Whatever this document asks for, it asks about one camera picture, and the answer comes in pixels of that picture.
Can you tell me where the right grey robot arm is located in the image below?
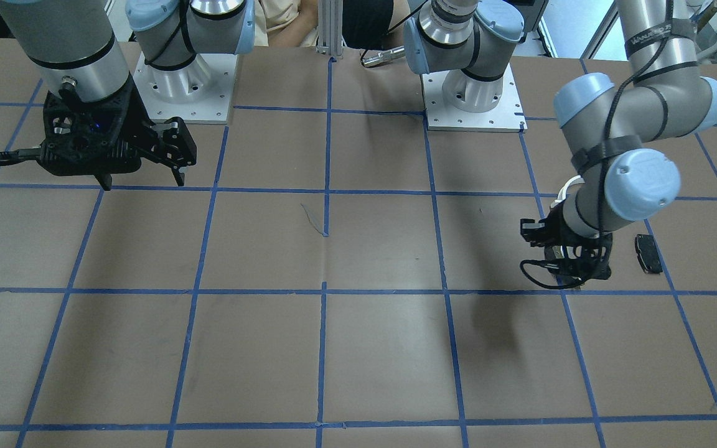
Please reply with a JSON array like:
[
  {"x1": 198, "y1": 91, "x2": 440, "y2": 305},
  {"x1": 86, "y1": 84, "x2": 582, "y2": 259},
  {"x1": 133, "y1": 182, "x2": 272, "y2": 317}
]
[{"x1": 0, "y1": 1, "x2": 255, "y2": 191}]

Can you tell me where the white curved plastic bracket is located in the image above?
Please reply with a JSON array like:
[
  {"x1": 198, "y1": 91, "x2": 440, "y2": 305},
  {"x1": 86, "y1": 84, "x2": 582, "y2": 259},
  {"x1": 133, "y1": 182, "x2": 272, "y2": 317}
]
[{"x1": 550, "y1": 175, "x2": 585, "y2": 210}]

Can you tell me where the aluminium frame post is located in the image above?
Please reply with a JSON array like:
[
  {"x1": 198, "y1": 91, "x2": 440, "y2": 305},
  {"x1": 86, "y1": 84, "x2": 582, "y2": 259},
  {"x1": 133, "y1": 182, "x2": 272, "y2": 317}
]
[{"x1": 316, "y1": 0, "x2": 344, "y2": 59}]

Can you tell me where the olive green brake shoe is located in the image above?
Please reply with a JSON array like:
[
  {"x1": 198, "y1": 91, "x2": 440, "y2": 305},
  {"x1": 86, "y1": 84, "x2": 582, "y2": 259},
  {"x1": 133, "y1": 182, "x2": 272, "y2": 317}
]
[{"x1": 561, "y1": 279, "x2": 585, "y2": 289}]

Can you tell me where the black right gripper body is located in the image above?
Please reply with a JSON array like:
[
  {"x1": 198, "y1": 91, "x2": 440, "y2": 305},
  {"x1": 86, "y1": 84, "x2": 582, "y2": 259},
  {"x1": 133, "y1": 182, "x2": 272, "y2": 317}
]
[{"x1": 123, "y1": 78, "x2": 197, "y2": 174}]

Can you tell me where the person in beige shirt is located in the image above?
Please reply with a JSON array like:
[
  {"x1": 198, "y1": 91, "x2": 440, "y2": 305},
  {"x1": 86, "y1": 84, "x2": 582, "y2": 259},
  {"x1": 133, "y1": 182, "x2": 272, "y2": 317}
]
[{"x1": 254, "y1": 1, "x2": 411, "y2": 50}]

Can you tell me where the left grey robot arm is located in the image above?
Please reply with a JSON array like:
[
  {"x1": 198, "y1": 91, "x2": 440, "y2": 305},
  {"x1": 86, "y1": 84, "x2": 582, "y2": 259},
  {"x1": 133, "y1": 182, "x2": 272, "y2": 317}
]
[{"x1": 403, "y1": 1, "x2": 717, "y2": 289}]

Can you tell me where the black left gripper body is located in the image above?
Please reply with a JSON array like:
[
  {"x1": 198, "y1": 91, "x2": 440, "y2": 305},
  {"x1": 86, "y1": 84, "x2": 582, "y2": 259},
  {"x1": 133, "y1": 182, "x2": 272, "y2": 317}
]
[{"x1": 520, "y1": 206, "x2": 612, "y2": 282}]

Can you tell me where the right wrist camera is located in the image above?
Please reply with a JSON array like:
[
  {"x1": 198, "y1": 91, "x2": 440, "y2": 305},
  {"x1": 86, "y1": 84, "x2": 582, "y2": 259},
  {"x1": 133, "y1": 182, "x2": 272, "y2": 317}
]
[{"x1": 0, "y1": 85, "x2": 142, "y2": 177}]

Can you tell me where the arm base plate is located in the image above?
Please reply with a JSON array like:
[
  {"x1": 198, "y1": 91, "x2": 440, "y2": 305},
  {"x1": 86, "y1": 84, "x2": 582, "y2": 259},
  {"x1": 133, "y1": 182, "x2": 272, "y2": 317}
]
[
  {"x1": 421, "y1": 65, "x2": 528, "y2": 133},
  {"x1": 133, "y1": 54, "x2": 239, "y2": 125}
]

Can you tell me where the black brake pad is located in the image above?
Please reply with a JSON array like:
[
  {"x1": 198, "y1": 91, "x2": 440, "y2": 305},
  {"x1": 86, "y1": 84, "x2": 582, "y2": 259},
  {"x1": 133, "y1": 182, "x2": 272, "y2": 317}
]
[{"x1": 634, "y1": 233, "x2": 663, "y2": 274}]

